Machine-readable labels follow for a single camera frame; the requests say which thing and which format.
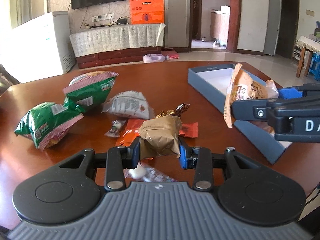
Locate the brown paper snack packet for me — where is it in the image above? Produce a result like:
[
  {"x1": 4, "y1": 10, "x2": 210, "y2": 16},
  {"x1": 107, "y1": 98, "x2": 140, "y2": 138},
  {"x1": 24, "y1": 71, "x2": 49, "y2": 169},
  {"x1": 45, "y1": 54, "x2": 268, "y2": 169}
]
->
[{"x1": 139, "y1": 115, "x2": 181, "y2": 160}]

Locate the black set-top box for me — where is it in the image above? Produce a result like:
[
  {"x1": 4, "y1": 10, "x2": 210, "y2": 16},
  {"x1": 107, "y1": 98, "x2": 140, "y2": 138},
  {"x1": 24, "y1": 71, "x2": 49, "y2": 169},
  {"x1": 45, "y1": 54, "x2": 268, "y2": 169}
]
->
[{"x1": 116, "y1": 17, "x2": 129, "y2": 24}]

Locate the blue plastic stool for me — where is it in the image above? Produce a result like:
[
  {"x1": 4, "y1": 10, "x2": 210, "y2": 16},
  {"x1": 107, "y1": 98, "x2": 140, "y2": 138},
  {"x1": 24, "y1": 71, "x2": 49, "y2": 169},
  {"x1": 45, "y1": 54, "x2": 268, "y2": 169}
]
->
[{"x1": 309, "y1": 53, "x2": 320, "y2": 81}]

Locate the orange long snack bar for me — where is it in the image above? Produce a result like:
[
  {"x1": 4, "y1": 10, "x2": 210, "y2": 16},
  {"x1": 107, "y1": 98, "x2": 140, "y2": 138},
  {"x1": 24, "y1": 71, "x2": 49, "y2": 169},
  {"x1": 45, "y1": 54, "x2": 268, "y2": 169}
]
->
[{"x1": 179, "y1": 122, "x2": 199, "y2": 138}]

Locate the wooden side table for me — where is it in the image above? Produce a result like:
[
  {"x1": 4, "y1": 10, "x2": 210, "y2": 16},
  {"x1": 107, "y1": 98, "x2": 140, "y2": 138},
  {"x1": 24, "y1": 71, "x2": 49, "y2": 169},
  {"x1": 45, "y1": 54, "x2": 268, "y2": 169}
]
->
[{"x1": 296, "y1": 36, "x2": 319, "y2": 78}]

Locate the gold wrapped candy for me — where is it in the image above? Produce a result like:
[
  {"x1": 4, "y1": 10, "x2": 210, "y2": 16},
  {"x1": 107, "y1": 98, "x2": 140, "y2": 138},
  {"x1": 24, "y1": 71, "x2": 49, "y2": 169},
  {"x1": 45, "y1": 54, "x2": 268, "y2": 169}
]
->
[{"x1": 155, "y1": 103, "x2": 190, "y2": 118}]

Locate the orange square snack packet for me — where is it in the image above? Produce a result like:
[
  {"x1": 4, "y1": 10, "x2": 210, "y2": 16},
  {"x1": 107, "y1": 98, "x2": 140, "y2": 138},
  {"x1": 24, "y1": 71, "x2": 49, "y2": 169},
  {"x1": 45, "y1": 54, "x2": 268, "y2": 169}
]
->
[{"x1": 115, "y1": 119, "x2": 144, "y2": 146}]

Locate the wall power strip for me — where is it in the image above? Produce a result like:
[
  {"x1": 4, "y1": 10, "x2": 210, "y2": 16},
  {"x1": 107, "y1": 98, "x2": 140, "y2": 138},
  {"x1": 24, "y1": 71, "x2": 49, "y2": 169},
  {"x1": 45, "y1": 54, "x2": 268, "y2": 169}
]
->
[{"x1": 92, "y1": 13, "x2": 115, "y2": 23}]

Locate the grey refrigerator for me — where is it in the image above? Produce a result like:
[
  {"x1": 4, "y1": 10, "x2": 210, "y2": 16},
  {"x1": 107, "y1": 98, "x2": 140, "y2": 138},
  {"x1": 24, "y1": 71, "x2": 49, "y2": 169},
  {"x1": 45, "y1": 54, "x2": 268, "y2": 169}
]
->
[{"x1": 264, "y1": 0, "x2": 281, "y2": 56}]

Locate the tv cabinet with lace cloth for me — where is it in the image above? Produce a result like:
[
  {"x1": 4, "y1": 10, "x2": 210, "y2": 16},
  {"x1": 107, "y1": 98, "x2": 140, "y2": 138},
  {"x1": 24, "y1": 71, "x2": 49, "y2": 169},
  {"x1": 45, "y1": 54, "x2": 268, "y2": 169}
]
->
[{"x1": 69, "y1": 23, "x2": 165, "y2": 69}]

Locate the green chip bag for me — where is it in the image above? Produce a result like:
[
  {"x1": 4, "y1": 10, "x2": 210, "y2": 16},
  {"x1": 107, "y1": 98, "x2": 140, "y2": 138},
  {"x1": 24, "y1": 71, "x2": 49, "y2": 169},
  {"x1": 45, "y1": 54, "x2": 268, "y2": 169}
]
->
[
  {"x1": 62, "y1": 71, "x2": 119, "y2": 113},
  {"x1": 14, "y1": 102, "x2": 84, "y2": 150}
]

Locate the white chest freezer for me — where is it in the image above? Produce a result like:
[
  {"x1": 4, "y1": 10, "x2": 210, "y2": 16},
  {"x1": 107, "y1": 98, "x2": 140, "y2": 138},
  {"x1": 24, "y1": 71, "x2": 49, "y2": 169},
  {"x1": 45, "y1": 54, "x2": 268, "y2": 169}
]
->
[{"x1": 1, "y1": 11, "x2": 75, "y2": 83}]

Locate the blue shallow cardboard box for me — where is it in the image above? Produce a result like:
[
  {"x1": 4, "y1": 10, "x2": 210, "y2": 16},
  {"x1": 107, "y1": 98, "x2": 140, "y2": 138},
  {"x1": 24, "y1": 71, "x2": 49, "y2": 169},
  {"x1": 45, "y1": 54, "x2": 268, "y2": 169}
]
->
[{"x1": 188, "y1": 63, "x2": 291, "y2": 164}]

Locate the grey white snack packet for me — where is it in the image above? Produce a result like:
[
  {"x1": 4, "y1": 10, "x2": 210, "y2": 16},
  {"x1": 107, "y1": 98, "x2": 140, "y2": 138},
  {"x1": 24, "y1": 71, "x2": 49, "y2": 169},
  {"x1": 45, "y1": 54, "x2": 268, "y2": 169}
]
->
[{"x1": 102, "y1": 90, "x2": 155, "y2": 120}]

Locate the pink item on floor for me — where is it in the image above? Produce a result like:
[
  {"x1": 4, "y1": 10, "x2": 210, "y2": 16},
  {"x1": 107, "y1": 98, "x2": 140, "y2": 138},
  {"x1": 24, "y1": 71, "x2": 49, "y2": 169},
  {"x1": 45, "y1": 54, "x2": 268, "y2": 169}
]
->
[{"x1": 161, "y1": 48, "x2": 180, "y2": 60}]

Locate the orange cardboard box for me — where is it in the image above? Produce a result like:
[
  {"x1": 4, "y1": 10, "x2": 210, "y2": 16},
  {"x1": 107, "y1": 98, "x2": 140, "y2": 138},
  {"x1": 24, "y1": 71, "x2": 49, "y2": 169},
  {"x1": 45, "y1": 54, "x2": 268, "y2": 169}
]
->
[{"x1": 129, "y1": 0, "x2": 164, "y2": 24}]

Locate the tan cookie snack packet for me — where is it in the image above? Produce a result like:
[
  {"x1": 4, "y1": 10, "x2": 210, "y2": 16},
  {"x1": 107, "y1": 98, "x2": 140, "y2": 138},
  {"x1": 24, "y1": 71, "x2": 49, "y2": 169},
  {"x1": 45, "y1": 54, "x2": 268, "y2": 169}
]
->
[{"x1": 223, "y1": 63, "x2": 279, "y2": 128}]

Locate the small clear candy packet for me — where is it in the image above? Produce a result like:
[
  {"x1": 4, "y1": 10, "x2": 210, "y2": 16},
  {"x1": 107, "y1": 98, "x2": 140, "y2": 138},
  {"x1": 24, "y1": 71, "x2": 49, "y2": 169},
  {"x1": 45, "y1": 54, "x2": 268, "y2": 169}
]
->
[{"x1": 105, "y1": 120, "x2": 126, "y2": 138}]

